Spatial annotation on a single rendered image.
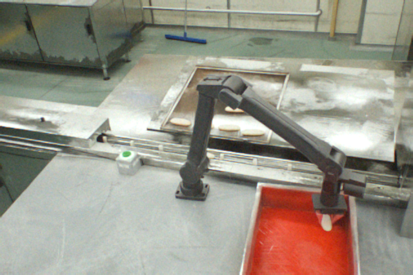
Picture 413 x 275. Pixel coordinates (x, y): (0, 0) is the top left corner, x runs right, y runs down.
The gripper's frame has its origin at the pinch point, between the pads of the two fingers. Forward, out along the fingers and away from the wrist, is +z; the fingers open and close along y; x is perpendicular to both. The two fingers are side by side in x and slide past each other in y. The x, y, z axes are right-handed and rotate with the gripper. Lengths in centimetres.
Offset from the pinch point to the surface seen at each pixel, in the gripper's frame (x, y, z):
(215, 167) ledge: 28.6, -38.4, -0.2
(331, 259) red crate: -13.0, -0.4, 3.3
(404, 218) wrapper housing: -2.8, 22.9, -4.6
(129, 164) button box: 29, -74, -2
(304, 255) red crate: -11.7, -8.3, 3.3
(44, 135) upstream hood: 48, -117, -3
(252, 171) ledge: 25.9, -23.8, -0.2
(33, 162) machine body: 51, -129, 15
